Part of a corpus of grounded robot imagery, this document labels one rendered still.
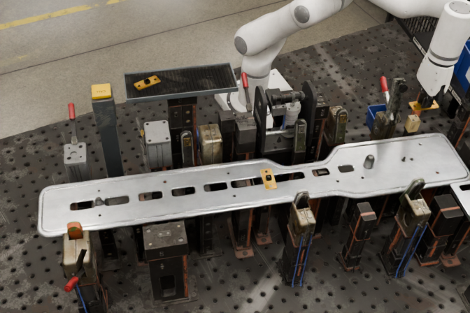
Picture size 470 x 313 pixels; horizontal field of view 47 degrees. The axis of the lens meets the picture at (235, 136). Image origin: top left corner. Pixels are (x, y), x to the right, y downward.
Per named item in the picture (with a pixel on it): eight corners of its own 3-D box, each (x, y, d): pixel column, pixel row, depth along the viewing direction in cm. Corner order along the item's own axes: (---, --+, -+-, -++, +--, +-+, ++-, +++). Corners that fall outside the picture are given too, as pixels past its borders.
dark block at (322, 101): (300, 186, 212) (316, 107, 182) (295, 173, 216) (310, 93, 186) (312, 185, 212) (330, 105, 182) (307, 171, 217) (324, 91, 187)
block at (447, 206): (417, 270, 188) (442, 221, 168) (403, 242, 195) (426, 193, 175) (443, 265, 189) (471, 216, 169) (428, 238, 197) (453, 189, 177)
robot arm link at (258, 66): (235, 66, 224) (239, 19, 206) (267, 49, 232) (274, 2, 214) (255, 83, 218) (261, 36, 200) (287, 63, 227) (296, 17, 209)
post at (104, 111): (108, 189, 207) (90, 103, 176) (106, 174, 212) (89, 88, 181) (128, 186, 208) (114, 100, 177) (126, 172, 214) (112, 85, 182)
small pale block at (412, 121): (386, 189, 212) (412, 122, 186) (382, 182, 215) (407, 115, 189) (394, 188, 213) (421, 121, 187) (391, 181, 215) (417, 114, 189)
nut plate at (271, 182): (277, 188, 172) (278, 186, 171) (266, 190, 171) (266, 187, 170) (271, 168, 178) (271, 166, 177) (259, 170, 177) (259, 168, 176)
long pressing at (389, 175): (36, 247, 155) (35, 244, 154) (39, 186, 170) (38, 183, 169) (475, 182, 179) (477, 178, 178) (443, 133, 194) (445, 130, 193)
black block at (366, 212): (344, 277, 185) (361, 227, 164) (333, 251, 192) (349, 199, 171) (366, 274, 186) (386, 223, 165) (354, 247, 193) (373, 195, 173)
